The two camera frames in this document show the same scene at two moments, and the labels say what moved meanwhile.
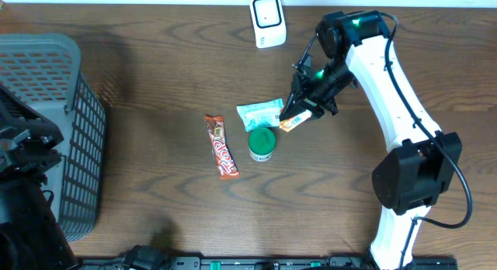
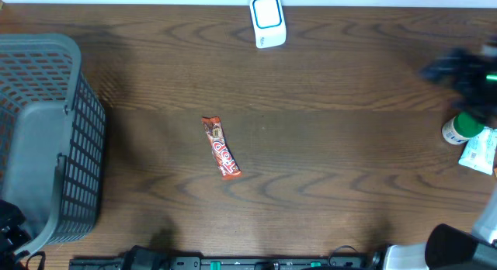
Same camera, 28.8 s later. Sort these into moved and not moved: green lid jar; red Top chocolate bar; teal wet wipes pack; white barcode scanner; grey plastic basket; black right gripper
Moved: green lid jar; black right gripper; teal wet wipes pack
Not moved: grey plastic basket; red Top chocolate bar; white barcode scanner
